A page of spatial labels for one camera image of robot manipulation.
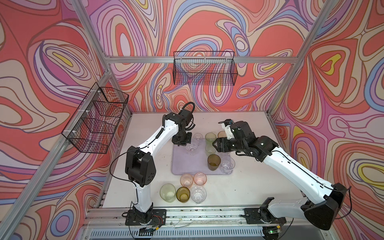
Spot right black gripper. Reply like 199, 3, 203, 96
212, 136, 247, 153

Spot yellow plastic cup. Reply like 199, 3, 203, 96
218, 131, 227, 138

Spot pale green cup front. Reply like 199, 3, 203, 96
205, 144, 217, 156

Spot bright green cup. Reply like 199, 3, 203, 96
205, 132, 217, 146

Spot small clear cup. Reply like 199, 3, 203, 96
193, 133, 204, 145

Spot amber cup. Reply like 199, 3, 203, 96
176, 187, 191, 203
207, 154, 221, 171

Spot clear faceted cup back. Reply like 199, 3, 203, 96
220, 156, 236, 175

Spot peach cup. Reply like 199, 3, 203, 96
180, 174, 194, 189

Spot pale green large cup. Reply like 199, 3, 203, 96
160, 183, 176, 203

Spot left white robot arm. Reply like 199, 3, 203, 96
125, 109, 195, 224

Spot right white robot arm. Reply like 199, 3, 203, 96
213, 136, 348, 230

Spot lilac plastic tray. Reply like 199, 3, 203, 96
172, 140, 224, 175

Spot pink cup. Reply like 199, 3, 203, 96
194, 172, 207, 186

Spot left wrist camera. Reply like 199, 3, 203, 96
179, 109, 193, 127

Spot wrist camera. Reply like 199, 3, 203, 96
179, 109, 193, 127
223, 120, 257, 142

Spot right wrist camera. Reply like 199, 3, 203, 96
223, 120, 257, 142

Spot black wire basket back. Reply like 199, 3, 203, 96
173, 50, 238, 86

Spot black wire basket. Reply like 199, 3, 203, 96
62, 83, 129, 154
173, 50, 238, 86

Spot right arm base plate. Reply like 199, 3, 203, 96
243, 208, 287, 225

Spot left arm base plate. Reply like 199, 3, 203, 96
125, 209, 167, 227

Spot black wire basket left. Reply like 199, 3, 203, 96
62, 83, 129, 154

